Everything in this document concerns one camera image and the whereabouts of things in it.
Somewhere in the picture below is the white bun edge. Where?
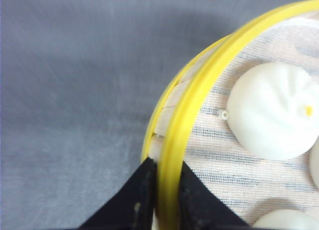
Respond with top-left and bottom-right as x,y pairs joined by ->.
309,139 -> 319,188
280,17 -> 319,30
252,210 -> 319,230

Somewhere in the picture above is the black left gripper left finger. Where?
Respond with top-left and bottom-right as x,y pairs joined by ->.
79,158 -> 157,230

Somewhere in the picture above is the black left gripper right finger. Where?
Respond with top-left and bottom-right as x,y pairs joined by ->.
178,163 -> 249,230

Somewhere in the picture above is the white bun right edge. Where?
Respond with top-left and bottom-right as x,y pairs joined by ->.
309,139 -> 319,188

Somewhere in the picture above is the steamer basket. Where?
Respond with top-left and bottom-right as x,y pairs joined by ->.
142,0 -> 319,230

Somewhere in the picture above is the white bun top edge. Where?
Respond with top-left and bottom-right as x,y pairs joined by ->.
280,17 -> 319,30

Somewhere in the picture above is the white bun back left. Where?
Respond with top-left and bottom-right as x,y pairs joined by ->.
220,62 -> 319,160

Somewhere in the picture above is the white bun bottom edge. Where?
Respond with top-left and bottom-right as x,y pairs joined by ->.
252,210 -> 319,230

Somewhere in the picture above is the white mesh liner cloth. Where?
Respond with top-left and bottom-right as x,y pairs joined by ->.
184,11 -> 319,224

